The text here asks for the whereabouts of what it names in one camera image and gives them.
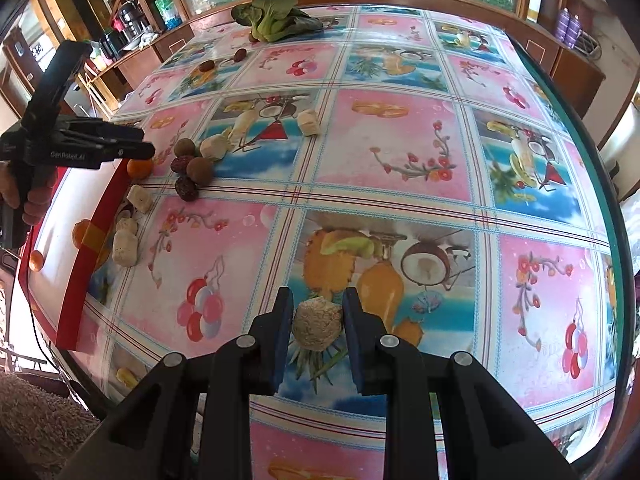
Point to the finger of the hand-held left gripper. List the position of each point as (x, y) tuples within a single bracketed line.
[(110, 130), (130, 151)]

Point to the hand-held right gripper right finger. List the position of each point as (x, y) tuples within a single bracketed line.
[(352, 340)]

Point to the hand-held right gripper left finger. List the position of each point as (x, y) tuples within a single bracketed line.
[(285, 340)]

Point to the beige yam chunk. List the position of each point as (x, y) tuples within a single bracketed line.
[(316, 327)]

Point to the dried red date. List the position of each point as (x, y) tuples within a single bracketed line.
[(206, 66), (240, 53), (178, 164), (186, 188)]

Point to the red rimmed white tray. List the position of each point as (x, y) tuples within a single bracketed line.
[(95, 280)]

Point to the person's left hand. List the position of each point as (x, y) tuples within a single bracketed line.
[(37, 201)]

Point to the black thermos jug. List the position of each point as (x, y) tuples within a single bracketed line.
[(108, 45)]

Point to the white crumpled cloth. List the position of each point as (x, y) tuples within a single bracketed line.
[(148, 38)]

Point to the black kettle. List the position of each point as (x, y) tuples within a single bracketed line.
[(129, 16)]

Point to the fruit printed tablecloth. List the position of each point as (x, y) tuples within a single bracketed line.
[(400, 160)]

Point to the green bok choy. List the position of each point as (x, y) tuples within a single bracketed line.
[(275, 20)]

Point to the brown shaggy rug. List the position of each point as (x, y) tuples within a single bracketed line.
[(35, 420)]

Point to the purple bottle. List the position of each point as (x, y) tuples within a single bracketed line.
[(563, 23), (575, 30)]

